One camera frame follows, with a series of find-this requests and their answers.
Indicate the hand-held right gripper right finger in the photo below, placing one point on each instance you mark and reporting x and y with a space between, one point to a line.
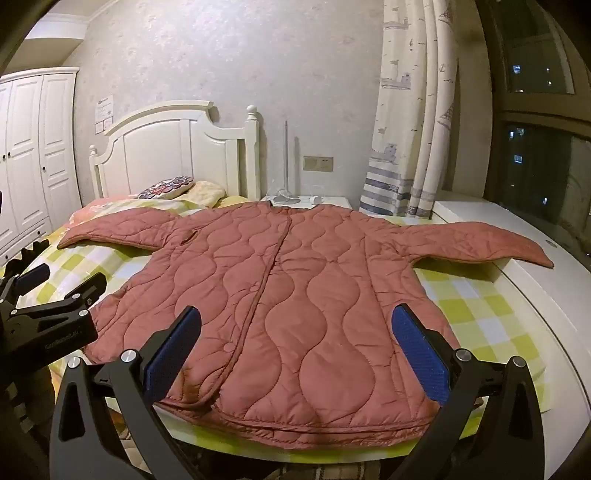
420 350

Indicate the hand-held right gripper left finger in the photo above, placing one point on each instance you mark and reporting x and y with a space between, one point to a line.
173 355

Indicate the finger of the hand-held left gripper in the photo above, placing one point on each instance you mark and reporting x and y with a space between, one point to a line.
76 293
33 276

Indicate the red quilted jacket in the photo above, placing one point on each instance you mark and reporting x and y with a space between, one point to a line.
300 300

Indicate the green checkered blanket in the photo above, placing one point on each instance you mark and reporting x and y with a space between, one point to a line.
475 304

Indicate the pink floral bedsheet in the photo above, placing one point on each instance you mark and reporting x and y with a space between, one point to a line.
90 207

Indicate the white window bench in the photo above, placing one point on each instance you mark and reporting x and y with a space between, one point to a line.
531 300

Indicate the white wardrobe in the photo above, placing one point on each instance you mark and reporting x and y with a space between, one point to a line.
27 152

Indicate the round patterned cushion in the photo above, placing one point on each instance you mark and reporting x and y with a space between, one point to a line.
166 188

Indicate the pale yellow fluffy pillow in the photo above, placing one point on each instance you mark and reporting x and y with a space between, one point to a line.
205 191

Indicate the plain yellow pillow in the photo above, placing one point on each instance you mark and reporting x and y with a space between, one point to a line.
234 200

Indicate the white nightstand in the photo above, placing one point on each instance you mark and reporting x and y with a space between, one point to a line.
334 202

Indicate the white bed headboard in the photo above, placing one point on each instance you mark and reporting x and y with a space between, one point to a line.
175 147

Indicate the slim white stand lamp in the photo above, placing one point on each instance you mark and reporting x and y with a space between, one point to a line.
286 198

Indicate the dark window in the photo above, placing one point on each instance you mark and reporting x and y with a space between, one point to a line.
531 161

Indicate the printed striped curtain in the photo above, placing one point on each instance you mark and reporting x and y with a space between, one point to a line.
406 115

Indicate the gold wall switch plate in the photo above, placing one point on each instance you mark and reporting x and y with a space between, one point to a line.
318 164

